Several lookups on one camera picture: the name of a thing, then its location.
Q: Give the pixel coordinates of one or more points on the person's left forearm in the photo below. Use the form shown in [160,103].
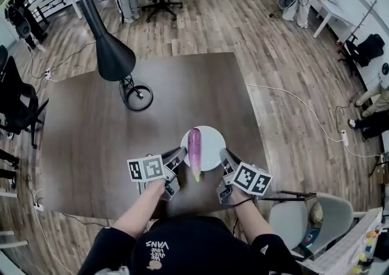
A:
[139,210]

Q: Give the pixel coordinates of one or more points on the person's black printed shirt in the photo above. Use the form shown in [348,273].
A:
[197,246]

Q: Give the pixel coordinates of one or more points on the black cone lamp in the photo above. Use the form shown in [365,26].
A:
[112,58]

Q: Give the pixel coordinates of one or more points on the person's right forearm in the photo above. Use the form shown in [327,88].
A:
[252,222]

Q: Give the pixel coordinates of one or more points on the teal packet red label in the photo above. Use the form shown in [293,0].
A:
[308,237]

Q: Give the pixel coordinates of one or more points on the wooden coat rack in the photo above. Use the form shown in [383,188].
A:
[363,19]

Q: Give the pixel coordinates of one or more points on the white round plate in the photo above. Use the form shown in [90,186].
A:
[212,146]

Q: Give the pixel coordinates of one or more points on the beige woven object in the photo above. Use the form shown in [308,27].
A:
[316,213]

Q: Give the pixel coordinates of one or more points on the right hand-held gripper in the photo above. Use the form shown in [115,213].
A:
[252,178]

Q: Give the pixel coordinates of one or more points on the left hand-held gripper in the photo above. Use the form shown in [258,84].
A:
[146,168]

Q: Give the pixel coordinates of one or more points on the white patterned counter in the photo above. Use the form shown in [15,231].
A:
[343,249]

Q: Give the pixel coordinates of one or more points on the grey upholstered chair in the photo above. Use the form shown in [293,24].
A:
[334,216]

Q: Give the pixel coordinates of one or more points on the white power strip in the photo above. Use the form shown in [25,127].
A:
[38,206]
[345,138]
[48,75]

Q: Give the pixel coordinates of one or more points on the purple eggplant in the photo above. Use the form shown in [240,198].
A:
[194,149]

